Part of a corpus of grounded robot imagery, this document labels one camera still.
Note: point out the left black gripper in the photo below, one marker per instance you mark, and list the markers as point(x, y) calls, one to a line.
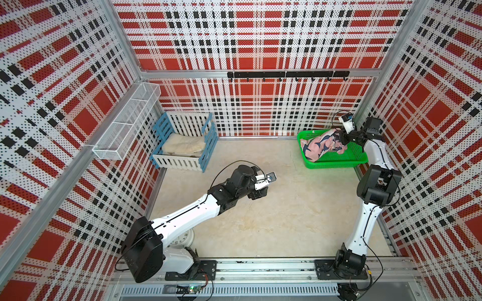
point(255, 194)

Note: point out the blue and white slatted crate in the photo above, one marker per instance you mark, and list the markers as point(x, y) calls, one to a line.
point(187, 124)

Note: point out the green circuit board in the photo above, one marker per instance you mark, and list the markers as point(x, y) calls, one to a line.
point(191, 289)

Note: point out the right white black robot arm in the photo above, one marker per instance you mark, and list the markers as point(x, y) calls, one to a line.
point(376, 189)

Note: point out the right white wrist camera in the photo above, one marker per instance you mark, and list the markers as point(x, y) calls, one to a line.
point(347, 122)

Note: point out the black wall hook rail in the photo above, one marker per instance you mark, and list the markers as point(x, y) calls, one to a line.
point(288, 74)

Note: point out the beige folded towel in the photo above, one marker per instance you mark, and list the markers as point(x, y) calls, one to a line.
point(185, 146)

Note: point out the green plastic basket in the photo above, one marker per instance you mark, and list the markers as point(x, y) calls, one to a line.
point(351, 158)

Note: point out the white twin bell alarm clock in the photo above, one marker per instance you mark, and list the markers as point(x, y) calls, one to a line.
point(184, 240)

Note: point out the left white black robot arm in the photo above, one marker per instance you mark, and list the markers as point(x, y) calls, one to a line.
point(147, 249)

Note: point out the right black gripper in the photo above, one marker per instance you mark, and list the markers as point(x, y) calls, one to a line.
point(344, 138)

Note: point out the white wire mesh shelf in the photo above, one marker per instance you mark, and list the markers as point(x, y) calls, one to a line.
point(128, 119)

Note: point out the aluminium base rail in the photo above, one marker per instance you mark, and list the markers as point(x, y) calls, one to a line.
point(388, 278)

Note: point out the pink shark print shorts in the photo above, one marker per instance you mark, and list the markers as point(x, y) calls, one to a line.
point(329, 142)

